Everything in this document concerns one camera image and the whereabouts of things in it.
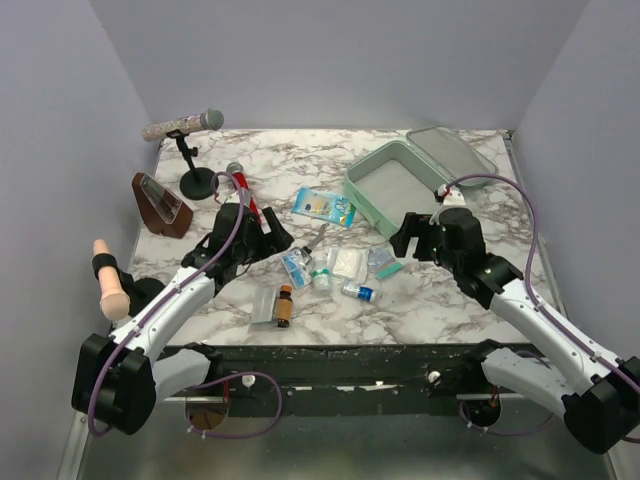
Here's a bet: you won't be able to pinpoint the amber orange-cap bottle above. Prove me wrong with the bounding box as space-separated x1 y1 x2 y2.
276 284 293 328

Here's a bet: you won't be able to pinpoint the white green-cap medicine bottle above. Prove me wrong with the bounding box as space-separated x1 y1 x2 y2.
311 254 331 292

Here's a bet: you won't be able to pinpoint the mint green medicine case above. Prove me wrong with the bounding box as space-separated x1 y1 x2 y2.
344 126 498 239

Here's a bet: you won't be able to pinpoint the blue cotton swab packet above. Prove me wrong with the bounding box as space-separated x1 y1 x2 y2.
292 187 356 228

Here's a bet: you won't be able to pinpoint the white gauze pad packet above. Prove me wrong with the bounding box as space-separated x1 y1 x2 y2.
328 248 368 281

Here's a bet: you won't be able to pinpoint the blue white small bottle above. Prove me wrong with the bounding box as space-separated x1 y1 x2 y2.
341 281 377 303

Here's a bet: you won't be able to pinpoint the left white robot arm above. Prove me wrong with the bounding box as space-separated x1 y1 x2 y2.
71 203 293 435

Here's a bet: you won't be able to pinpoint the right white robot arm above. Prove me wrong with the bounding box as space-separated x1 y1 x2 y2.
390 207 639 454

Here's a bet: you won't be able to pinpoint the blue plaster packet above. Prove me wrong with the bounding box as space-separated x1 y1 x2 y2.
281 247 312 289

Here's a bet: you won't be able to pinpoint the clear zip bag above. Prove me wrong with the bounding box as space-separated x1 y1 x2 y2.
249 286 277 330

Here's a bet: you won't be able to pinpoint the metal scissors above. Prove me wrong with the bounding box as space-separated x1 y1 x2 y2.
304 223 329 253

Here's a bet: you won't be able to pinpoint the red handheld microphone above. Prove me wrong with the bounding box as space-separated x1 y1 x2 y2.
226 161 262 225

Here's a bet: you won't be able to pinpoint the teal bandage packet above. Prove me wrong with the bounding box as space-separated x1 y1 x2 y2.
368 246 403 279

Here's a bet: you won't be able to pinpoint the black microphone stand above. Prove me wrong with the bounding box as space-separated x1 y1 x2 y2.
166 130 218 200

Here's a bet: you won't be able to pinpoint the brown wooden metronome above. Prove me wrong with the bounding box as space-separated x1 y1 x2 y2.
132 173 193 239

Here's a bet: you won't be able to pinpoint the black round stand base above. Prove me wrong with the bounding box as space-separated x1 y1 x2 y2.
119 272 165 317

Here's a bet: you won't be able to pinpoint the glitter microphone on stand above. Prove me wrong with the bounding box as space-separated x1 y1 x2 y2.
141 109 224 142

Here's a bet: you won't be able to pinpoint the pink beige microphone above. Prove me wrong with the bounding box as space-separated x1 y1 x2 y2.
92 239 130 322

